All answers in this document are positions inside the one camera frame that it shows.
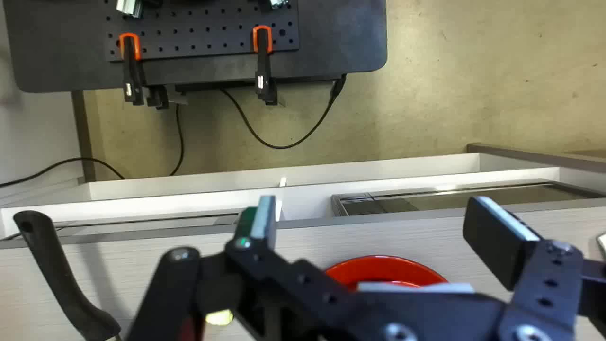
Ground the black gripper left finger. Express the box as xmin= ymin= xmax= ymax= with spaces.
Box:
xmin=225 ymin=194 xmax=318 ymax=300

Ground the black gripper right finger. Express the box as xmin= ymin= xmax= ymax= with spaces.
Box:
xmin=461 ymin=196 xmax=583 ymax=319

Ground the red bowl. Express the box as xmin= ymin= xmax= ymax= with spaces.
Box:
xmin=323 ymin=254 xmax=450 ymax=294

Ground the grey counter cabinet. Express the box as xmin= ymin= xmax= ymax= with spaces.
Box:
xmin=0 ymin=143 xmax=606 ymax=245

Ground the orange black clamp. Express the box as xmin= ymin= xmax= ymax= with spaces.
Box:
xmin=249 ymin=23 xmax=280 ymax=107
xmin=115 ymin=33 xmax=151 ymax=107

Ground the black base board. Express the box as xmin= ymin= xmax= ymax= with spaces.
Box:
xmin=1 ymin=0 xmax=388 ymax=95

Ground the black looping cable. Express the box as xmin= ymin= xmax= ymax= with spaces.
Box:
xmin=215 ymin=74 xmax=348 ymax=152

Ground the black thin cable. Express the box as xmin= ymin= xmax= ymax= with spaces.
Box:
xmin=166 ymin=103 xmax=187 ymax=179

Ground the black floor cable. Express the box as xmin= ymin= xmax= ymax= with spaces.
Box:
xmin=0 ymin=156 xmax=126 ymax=190

